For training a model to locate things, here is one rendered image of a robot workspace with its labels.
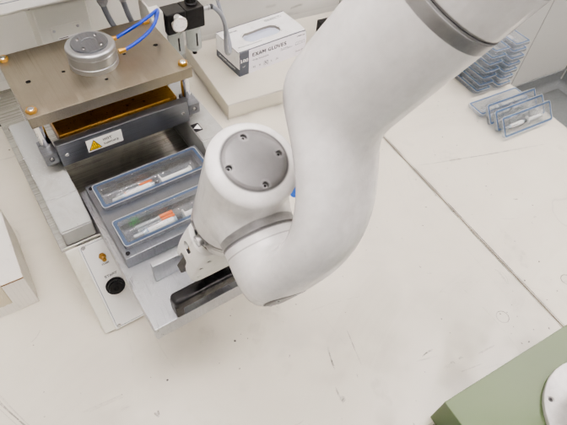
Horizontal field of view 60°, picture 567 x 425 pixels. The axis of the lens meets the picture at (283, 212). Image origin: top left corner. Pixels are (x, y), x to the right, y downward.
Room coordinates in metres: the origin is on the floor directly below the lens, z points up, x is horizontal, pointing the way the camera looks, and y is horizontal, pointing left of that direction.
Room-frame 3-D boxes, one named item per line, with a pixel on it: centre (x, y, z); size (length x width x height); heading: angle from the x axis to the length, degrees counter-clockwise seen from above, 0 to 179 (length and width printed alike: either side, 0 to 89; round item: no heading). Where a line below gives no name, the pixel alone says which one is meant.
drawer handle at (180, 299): (0.36, 0.08, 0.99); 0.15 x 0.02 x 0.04; 129
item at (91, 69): (0.72, 0.34, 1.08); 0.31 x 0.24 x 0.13; 129
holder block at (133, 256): (0.51, 0.20, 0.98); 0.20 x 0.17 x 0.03; 129
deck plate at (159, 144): (0.71, 0.36, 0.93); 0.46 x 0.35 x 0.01; 39
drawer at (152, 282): (0.47, 0.17, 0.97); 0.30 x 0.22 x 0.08; 39
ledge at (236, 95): (1.35, -0.10, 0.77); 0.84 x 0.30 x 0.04; 123
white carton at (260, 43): (1.24, 0.11, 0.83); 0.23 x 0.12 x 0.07; 131
